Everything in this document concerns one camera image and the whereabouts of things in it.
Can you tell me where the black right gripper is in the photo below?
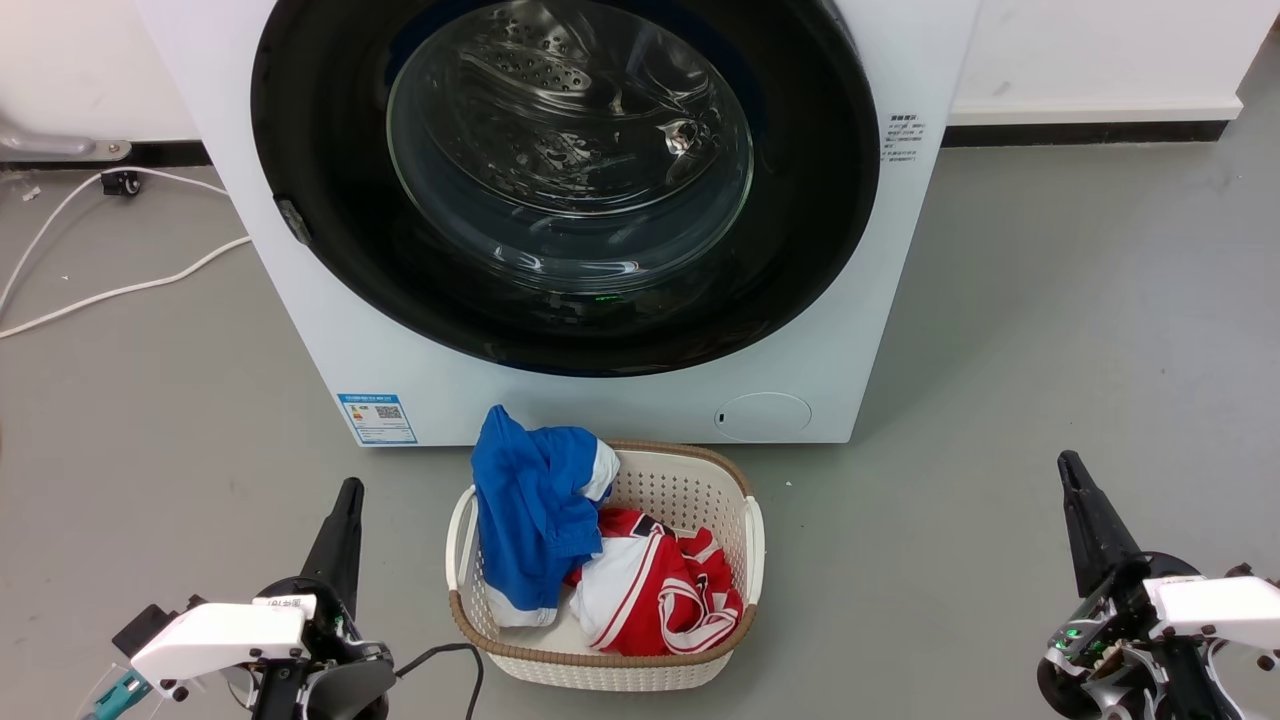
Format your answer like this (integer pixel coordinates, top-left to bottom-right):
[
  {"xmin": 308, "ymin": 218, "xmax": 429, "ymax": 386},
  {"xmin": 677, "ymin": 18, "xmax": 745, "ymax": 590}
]
[{"xmin": 1036, "ymin": 450, "xmax": 1253, "ymax": 720}]

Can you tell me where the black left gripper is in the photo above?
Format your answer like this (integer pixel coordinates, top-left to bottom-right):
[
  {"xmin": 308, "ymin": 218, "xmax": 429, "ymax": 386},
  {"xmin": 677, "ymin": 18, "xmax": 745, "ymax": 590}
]
[{"xmin": 250, "ymin": 477, "xmax": 397, "ymax": 720}]

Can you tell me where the black round washer door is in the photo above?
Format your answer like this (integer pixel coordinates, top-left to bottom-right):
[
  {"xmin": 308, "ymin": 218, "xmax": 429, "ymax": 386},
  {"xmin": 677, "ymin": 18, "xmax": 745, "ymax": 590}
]
[{"xmin": 250, "ymin": 0, "xmax": 882, "ymax": 378}]

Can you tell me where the white front-load washing machine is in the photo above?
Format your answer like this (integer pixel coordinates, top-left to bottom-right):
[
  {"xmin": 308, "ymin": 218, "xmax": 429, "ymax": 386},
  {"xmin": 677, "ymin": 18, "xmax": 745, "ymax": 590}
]
[{"xmin": 135, "ymin": 0, "xmax": 984, "ymax": 448}]

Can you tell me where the blue energy label sticker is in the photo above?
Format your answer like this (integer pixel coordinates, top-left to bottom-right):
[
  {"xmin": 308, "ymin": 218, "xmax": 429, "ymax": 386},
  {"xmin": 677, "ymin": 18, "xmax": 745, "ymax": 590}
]
[{"xmin": 337, "ymin": 393, "xmax": 418, "ymax": 446}]

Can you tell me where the blue and white garment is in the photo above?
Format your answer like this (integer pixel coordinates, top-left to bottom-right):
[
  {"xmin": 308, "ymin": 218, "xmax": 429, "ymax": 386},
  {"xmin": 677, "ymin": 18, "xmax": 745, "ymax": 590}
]
[{"xmin": 471, "ymin": 404, "xmax": 621, "ymax": 629}]

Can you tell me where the teal plastic clip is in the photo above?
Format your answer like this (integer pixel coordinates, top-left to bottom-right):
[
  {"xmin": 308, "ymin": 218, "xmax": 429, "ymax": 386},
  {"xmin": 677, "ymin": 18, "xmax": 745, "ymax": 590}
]
[{"xmin": 84, "ymin": 668, "xmax": 153, "ymax": 720}]

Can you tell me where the red and white garment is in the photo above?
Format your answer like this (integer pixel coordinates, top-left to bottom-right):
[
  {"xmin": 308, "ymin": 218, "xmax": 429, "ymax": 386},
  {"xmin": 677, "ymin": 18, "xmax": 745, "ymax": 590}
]
[{"xmin": 566, "ymin": 507, "xmax": 745, "ymax": 658}]

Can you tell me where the white woven laundry basket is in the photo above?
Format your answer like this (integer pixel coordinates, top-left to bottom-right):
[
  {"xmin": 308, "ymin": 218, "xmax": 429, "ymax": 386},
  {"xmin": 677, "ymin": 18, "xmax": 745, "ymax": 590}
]
[{"xmin": 446, "ymin": 440, "xmax": 766, "ymax": 693}]

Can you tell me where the round white filter cover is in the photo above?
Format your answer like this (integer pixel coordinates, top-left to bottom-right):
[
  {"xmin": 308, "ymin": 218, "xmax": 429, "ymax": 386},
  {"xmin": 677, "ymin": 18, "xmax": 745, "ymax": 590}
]
[{"xmin": 714, "ymin": 392, "xmax": 813, "ymax": 443}]

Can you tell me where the small printed text label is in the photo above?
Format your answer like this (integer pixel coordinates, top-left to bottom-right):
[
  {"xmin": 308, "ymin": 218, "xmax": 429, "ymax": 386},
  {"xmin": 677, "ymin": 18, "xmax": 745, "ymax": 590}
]
[{"xmin": 882, "ymin": 113, "xmax": 927, "ymax": 167}]

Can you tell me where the steel washer drum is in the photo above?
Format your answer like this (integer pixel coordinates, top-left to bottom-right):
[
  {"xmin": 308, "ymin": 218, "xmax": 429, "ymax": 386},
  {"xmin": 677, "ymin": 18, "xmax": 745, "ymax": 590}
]
[{"xmin": 387, "ymin": 0, "xmax": 755, "ymax": 297}]

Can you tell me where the white floor cable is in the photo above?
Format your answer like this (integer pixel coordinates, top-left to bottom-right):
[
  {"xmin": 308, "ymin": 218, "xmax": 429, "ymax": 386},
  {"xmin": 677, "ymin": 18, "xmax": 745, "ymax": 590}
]
[
  {"xmin": 0, "ymin": 236, "xmax": 252, "ymax": 340},
  {"xmin": 0, "ymin": 166, "xmax": 230, "ymax": 313}
]

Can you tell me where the grey metal bracket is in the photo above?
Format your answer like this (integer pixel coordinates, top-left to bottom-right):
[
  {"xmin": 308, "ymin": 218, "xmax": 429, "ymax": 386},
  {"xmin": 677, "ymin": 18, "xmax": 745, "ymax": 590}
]
[{"xmin": 0, "ymin": 120, "xmax": 133, "ymax": 163}]

